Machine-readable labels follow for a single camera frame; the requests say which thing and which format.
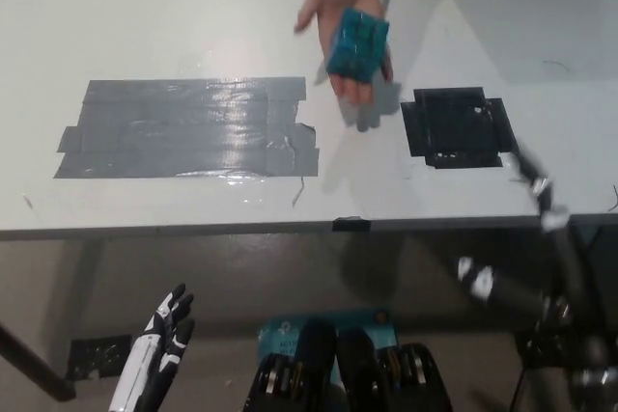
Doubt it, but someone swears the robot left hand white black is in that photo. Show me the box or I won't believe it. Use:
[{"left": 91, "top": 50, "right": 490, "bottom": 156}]
[{"left": 107, "top": 282, "right": 197, "bottom": 412}]

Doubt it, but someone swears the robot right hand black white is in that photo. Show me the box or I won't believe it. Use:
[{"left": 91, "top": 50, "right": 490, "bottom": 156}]
[{"left": 456, "top": 140, "right": 618, "bottom": 384}]

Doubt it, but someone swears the person's bare hand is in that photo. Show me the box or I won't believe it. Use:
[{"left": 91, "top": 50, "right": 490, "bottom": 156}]
[{"left": 294, "top": 0, "right": 395, "bottom": 108}]

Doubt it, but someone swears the teal foil packet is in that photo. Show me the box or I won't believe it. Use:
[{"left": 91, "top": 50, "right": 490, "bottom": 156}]
[{"left": 324, "top": 7, "right": 391, "bottom": 84}]

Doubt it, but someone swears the teal cardboard box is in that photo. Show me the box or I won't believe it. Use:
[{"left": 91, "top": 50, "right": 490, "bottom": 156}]
[{"left": 255, "top": 305, "right": 400, "bottom": 384}]

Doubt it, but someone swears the black metal table leg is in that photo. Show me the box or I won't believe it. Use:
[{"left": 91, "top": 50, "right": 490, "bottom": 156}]
[{"left": 0, "top": 320, "right": 77, "bottom": 403}]

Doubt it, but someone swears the black tape square patch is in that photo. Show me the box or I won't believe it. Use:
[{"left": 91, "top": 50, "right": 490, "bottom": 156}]
[{"left": 400, "top": 87, "right": 518, "bottom": 170}]

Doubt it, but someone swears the black cable on floor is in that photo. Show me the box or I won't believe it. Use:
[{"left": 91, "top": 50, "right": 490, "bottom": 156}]
[{"left": 509, "top": 367, "right": 528, "bottom": 412}]

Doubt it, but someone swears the grey duct tape patch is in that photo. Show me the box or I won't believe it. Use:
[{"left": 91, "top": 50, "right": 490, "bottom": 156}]
[{"left": 52, "top": 75, "right": 321, "bottom": 180}]

